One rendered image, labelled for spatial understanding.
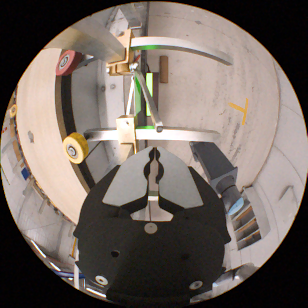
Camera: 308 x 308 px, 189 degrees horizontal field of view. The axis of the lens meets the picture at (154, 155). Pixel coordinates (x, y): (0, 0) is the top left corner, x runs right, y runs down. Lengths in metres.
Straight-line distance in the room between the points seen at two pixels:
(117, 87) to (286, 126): 2.77
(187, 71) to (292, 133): 2.34
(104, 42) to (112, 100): 0.39
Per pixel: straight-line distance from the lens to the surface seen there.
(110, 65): 0.25
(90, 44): 0.15
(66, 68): 0.29
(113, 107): 0.51
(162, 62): 1.07
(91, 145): 0.49
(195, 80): 1.17
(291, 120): 2.70
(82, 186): 0.41
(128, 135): 0.29
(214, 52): 0.29
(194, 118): 1.18
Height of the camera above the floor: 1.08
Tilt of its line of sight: 57 degrees down
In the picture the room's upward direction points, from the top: 177 degrees counter-clockwise
